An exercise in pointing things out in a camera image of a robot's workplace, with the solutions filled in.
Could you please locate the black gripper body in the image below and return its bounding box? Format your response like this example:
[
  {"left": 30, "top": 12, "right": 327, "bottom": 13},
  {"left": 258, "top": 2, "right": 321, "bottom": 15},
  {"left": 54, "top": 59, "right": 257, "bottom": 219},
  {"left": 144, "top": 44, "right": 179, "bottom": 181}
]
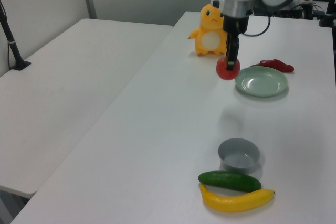
[{"left": 222, "top": 14, "right": 249, "bottom": 37}]

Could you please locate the red apple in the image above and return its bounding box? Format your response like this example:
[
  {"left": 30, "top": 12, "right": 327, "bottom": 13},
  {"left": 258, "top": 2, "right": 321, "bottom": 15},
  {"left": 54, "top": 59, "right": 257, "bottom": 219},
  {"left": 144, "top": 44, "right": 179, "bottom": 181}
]
[{"left": 216, "top": 56, "right": 241, "bottom": 81}]

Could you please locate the orange dinosaur plush toy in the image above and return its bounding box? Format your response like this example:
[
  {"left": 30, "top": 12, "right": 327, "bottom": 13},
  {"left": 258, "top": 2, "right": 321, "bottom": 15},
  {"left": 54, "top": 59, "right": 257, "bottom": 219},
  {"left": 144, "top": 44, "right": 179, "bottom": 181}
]
[{"left": 187, "top": 3, "right": 228, "bottom": 57}]

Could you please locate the pale green plate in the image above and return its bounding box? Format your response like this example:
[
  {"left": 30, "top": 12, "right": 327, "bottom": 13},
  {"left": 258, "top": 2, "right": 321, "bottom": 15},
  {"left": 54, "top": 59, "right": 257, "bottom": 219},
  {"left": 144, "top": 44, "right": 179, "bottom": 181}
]
[{"left": 234, "top": 66, "right": 290, "bottom": 98}]

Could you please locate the red chili pepper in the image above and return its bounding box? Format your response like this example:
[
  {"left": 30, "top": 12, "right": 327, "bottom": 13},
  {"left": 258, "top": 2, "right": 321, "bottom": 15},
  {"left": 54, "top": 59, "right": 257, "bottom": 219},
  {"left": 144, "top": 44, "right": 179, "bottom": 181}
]
[{"left": 250, "top": 59, "right": 295, "bottom": 73}]

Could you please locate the dark background equipment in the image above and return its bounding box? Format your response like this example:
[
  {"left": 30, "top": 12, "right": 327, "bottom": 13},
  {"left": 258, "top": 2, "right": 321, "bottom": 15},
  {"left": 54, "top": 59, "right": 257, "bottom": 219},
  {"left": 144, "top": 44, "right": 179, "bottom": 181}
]
[{"left": 253, "top": 0, "right": 320, "bottom": 21}]

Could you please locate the black clamp stand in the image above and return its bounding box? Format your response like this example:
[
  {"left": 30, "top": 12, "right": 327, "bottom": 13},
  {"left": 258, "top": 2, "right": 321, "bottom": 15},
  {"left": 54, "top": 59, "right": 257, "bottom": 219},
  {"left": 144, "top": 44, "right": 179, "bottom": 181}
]
[{"left": 318, "top": 0, "right": 336, "bottom": 27}]

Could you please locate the small grey bowl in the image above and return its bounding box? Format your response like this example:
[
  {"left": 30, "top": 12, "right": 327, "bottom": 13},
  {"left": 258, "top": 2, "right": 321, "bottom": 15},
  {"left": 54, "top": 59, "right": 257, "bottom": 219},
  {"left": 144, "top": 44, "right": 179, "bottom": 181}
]
[{"left": 217, "top": 137, "right": 261, "bottom": 175}]

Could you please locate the green cucumber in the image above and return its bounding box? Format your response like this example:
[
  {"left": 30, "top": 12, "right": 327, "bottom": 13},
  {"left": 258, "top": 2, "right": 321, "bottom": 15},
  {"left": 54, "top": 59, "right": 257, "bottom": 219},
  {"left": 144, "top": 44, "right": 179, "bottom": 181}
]
[{"left": 198, "top": 170, "right": 263, "bottom": 193}]

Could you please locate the yellow banana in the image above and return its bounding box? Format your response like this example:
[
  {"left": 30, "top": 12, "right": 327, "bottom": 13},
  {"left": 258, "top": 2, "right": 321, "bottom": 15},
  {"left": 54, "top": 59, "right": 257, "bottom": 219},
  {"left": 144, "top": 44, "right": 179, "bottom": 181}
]
[{"left": 199, "top": 183, "right": 276, "bottom": 213}]

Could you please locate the white side table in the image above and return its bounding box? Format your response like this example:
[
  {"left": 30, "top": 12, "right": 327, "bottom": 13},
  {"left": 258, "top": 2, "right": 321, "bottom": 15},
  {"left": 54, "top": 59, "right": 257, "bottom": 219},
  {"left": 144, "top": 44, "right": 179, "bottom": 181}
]
[{"left": 0, "top": 18, "right": 174, "bottom": 200}]

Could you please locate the black pole with base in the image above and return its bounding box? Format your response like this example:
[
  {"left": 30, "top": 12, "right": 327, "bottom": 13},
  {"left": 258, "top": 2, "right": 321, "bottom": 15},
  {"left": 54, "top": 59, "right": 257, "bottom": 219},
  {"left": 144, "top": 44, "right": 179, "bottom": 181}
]
[{"left": 0, "top": 0, "right": 32, "bottom": 71}]

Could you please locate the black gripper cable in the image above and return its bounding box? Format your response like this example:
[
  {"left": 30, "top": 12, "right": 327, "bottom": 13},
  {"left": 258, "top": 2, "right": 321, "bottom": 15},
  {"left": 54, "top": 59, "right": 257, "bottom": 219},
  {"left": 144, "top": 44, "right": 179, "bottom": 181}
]
[{"left": 241, "top": 15, "right": 272, "bottom": 37}]

